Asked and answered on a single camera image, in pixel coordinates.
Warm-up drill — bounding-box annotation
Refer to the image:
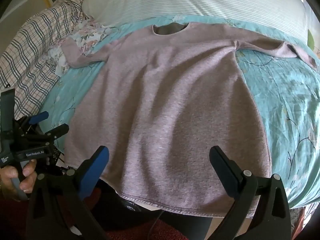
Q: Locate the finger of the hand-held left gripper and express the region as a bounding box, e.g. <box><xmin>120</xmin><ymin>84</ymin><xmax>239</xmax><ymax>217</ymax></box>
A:
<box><xmin>44</xmin><ymin>124</ymin><xmax>70</xmax><ymax>141</ymax></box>
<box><xmin>28</xmin><ymin>112</ymin><xmax>49</xmax><ymax>126</ymax></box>

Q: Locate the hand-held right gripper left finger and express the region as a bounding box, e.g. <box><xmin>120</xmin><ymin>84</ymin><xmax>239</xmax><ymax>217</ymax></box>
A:
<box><xmin>26</xmin><ymin>145</ymin><xmax>110</xmax><ymax>240</ymax></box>

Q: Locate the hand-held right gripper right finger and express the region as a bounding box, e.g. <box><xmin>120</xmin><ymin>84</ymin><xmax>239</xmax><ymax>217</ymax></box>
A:
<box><xmin>209</xmin><ymin>145</ymin><xmax>292</xmax><ymax>240</ymax></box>

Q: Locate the pink sweater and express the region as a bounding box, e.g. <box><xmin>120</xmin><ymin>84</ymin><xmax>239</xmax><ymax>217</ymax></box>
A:
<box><xmin>61</xmin><ymin>22</ymin><xmax>318</xmax><ymax>215</ymax></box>

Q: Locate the person's left hand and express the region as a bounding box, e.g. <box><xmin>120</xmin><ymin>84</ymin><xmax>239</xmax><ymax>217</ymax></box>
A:
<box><xmin>0</xmin><ymin>159</ymin><xmax>38</xmax><ymax>201</ymax></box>

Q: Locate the plaid blanket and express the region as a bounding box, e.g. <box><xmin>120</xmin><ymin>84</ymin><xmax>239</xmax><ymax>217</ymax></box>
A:
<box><xmin>0</xmin><ymin>0</ymin><xmax>85</xmax><ymax>120</ymax></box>

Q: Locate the pink floral cloth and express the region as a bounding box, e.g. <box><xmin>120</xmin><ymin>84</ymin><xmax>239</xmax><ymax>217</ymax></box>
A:
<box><xmin>49</xmin><ymin>19</ymin><xmax>113</xmax><ymax>77</ymax></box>

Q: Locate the teal floral bedsheet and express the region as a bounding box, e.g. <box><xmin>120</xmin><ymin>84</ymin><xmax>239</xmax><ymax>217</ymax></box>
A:
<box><xmin>40</xmin><ymin>14</ymin><xmax>320</xmax><ymax>210</ymax></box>

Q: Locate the white striped pillow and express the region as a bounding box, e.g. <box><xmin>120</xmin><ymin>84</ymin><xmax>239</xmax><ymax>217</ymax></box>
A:
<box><xmin>82</xmin><ymin>0</ymin><xmax>309</xmax><ymax>48</ymax></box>

